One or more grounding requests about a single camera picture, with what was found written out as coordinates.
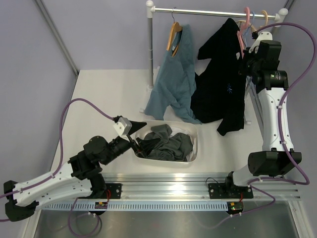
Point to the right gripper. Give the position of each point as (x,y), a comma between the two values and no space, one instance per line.
(243,71)

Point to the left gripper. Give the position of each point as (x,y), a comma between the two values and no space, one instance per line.
(145,146)

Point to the black t shirt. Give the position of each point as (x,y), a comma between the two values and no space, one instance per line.
(220,88)

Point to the pink plastic hanger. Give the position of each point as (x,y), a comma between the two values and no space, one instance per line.
(243,28)

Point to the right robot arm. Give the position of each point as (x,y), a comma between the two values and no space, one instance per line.
(277,156)

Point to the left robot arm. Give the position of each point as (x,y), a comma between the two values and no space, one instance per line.
(79,177)

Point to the beige plastic hanger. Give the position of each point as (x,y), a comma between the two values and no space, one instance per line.
(240,22)

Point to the teal blue t shirt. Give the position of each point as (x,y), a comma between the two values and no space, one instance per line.
(175,82)

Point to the wooden hanger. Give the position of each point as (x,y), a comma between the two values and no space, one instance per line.
(175,28)

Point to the grey clothes in basket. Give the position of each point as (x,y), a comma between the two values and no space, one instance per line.
(173,146)

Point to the white laundry basket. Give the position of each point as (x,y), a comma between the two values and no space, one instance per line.
(185,128)

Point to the metal clothes rack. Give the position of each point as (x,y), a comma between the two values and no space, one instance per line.
(250,90)

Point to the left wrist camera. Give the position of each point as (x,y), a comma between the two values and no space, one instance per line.
(122,125)

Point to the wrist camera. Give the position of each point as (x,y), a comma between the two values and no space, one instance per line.
(262,36)
(122,125)

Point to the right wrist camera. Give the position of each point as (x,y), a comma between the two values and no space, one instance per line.
(262,36)

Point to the light blue wire hanger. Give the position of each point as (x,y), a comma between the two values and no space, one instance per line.
(250,22)

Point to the aluminium mounting rail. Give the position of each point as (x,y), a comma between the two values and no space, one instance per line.
(189,187)

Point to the light blue cable duct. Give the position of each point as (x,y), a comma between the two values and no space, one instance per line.
(140,206)

